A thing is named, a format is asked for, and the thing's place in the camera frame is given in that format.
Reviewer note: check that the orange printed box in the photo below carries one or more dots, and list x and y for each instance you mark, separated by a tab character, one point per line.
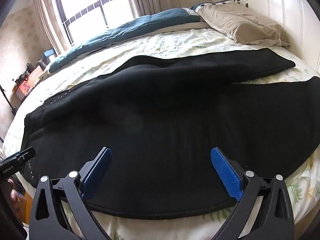
31	82

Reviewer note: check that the white pillow with black dots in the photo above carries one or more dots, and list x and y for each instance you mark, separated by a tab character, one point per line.
212	7

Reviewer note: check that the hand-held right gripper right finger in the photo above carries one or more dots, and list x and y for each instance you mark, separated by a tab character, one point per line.
225	172

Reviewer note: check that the floral bed sheet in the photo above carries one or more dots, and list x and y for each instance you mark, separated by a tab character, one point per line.
175	42

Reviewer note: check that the white headboard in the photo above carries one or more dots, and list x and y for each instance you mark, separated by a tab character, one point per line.
287	0

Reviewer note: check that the dark bag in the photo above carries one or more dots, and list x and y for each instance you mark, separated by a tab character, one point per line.
25	73

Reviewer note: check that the beige pillow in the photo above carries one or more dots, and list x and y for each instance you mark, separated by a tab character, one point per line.
245	25

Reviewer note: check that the blue quilt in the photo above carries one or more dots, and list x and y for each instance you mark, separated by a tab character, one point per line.
125	30

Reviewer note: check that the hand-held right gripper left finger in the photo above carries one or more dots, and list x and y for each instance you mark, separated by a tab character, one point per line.
98	166

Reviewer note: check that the black stand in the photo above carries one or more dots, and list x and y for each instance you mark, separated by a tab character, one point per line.
8	100

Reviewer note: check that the person's left hand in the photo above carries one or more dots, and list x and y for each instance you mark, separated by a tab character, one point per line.
15	197

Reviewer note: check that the black pants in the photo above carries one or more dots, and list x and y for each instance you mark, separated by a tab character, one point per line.
160	105

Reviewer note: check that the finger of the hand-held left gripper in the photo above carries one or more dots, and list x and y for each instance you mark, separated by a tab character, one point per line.
21	155

